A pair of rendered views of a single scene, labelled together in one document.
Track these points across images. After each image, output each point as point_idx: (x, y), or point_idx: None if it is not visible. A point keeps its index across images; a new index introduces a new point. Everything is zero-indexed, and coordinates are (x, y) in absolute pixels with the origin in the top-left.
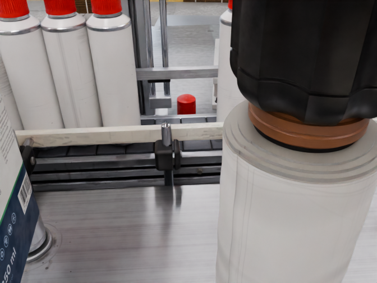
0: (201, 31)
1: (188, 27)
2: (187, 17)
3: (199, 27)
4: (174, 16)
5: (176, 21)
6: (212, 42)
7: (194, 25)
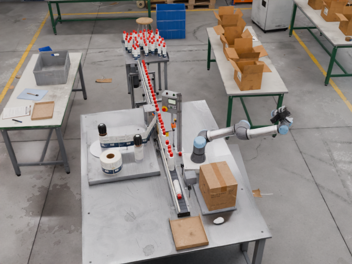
0: (224, 153)
1: (227, 150)
2: (237, 149)
3: (228, 152)
4: (237, 146)
5: (232, 147)
6: (216, 155)
7: (229, 151)
